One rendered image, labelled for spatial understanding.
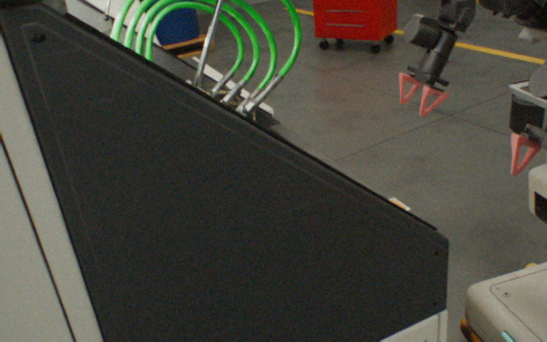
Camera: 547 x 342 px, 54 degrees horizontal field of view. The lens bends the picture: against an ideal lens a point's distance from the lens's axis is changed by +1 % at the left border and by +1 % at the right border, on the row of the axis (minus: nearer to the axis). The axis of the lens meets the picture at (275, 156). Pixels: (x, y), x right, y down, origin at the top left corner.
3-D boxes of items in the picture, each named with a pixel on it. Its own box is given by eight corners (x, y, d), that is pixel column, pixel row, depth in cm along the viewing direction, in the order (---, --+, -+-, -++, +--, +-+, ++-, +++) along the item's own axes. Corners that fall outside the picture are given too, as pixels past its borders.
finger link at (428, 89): (415, 116, 129) (432, 79, 126) (400, 106, 135) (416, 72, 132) (437, 122, 131) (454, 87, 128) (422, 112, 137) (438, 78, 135)
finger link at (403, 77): (400, 107, 135) (417, 72, 132) (387, 98, 141) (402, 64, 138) (422, 113, 137) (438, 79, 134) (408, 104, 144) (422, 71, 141)
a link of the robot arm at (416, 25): (477, 10, 124) (456, 5, 132) (439, -6, 120) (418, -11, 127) (454, 59, 128) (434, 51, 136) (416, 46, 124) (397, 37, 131)
